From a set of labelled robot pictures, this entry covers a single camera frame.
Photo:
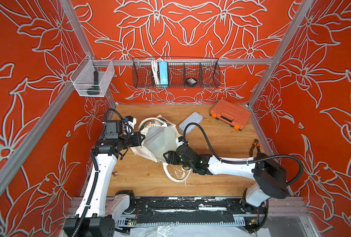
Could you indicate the orange handled pliers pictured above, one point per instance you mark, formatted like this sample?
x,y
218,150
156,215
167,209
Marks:
x,y
255,147

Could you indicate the orange plastic tool case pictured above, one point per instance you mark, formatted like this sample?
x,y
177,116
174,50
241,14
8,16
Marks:
x,y
236,116

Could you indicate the light blue power bank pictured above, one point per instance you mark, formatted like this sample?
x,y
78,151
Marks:
x,y
163,70

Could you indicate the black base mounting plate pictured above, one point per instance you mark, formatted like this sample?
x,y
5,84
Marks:
x,y
214,211

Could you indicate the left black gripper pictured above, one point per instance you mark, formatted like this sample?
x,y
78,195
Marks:
x,y
137,139

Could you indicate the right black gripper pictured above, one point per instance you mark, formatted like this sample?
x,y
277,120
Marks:
x,y
171,153

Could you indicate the dark green flashlight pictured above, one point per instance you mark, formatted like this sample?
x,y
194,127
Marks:
x,y
94,89

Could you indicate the white printed canvas tote bag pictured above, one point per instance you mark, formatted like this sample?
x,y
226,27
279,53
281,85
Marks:
x,y
161,136

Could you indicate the clear plastic wall bin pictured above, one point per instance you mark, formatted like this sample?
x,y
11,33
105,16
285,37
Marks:
x,y
83,76

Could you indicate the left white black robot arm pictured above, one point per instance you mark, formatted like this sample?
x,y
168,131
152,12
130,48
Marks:
x,y
92,218

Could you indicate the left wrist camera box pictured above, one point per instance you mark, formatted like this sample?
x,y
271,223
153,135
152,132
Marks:
x,y
123,128

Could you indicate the black wire wall basket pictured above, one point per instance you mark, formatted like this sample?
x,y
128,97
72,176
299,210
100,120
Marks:
x,y
145,72

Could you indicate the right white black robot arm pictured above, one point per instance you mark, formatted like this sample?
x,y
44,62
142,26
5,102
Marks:
x,y
270,177

